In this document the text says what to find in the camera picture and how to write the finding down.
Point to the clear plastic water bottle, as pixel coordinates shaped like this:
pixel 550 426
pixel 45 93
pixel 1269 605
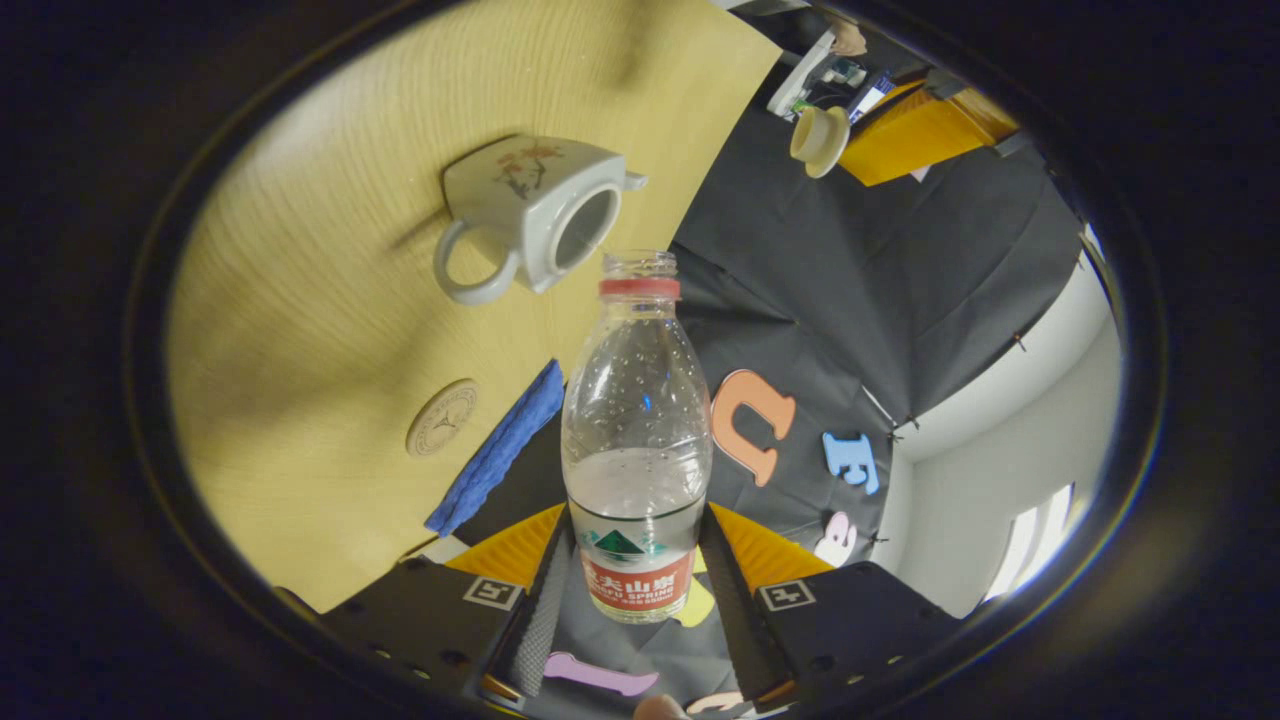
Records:
pixel 635 420

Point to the blue folded cloth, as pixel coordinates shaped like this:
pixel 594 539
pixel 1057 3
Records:
pixel 500 445

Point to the computer monitor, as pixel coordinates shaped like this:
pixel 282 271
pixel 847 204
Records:
pixel 870 97

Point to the large ceiling light panel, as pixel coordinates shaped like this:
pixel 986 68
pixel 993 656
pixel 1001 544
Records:
pixel 1035 540

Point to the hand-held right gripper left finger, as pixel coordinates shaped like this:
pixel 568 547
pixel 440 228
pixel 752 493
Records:
pixel 540 620

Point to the round brown coaster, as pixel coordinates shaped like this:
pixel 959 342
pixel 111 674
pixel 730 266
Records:
pixel 442 418

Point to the white ceramic teacup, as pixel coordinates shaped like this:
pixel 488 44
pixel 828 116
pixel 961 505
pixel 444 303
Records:
pixel 520 200

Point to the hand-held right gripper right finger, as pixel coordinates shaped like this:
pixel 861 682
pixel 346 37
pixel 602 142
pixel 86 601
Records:
pixel 740 610

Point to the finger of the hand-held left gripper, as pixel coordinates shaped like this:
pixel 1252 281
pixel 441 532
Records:
pixel 920 135

